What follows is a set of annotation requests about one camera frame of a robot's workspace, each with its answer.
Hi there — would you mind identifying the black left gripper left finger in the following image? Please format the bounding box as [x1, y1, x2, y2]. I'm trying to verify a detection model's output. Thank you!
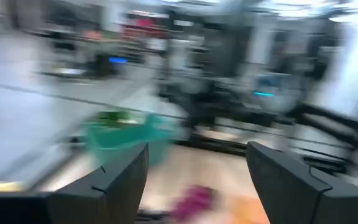
[0, 142, 150, 224]

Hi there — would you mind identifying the orange translucent plastic tray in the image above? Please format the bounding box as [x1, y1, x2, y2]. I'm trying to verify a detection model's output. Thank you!
[219, 192, 272, 224]

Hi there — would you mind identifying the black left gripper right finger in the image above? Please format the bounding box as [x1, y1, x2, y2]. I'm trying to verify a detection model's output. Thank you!
[246, 141, 358, 224]

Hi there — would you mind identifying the green leafy plant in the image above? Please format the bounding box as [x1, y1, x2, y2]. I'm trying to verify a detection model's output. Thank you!
[96, 109, 139, 125]

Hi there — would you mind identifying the teal plastic basket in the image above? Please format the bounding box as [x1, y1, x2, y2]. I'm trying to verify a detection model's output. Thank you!
[79, 111, 181, 170]

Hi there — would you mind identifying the purple-red grape bunch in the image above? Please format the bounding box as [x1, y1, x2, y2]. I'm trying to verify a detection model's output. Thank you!
[168, 184, 219, 224]

